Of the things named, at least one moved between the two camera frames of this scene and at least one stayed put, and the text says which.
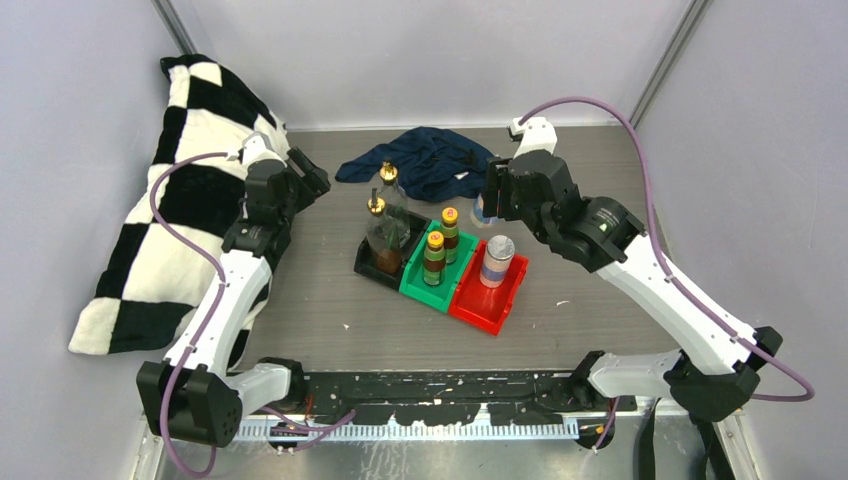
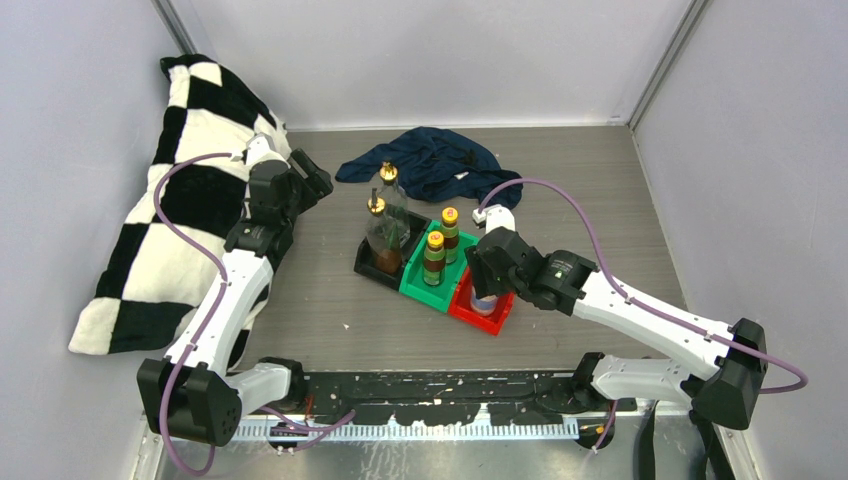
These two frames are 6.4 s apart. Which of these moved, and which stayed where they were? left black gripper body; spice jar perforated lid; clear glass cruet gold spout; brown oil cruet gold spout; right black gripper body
Moved: spice jar perforated lid; right black gripper body
Stayed: clear glass cruet gold spout; left black gripper body; brown oil cruet gold spout
